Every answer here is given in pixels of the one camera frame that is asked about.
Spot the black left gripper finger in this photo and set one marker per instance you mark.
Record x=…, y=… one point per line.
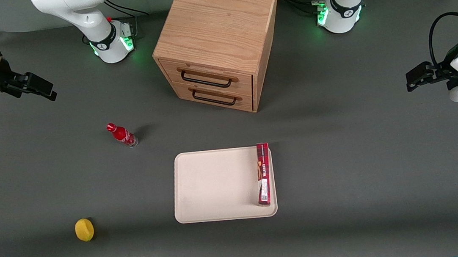
x=441, y=80
x=421, y=71

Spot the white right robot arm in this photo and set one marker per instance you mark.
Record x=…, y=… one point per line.
x=85, y=16

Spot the beige plastic tray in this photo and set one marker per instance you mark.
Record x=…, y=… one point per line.
x=213, y=185

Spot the red coke bottle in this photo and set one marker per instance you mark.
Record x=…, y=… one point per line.
x=123, y=135

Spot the red tartan biscuit box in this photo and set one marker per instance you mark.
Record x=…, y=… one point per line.
x=264, y=176

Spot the yellow lemon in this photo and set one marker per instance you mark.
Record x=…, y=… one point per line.
x=84, y=229

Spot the wooden drawer cabinet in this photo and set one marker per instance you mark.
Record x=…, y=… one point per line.
x=218, y=27

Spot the wooden drawer front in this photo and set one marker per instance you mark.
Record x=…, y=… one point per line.
x=211, y=77
x=213, y=98

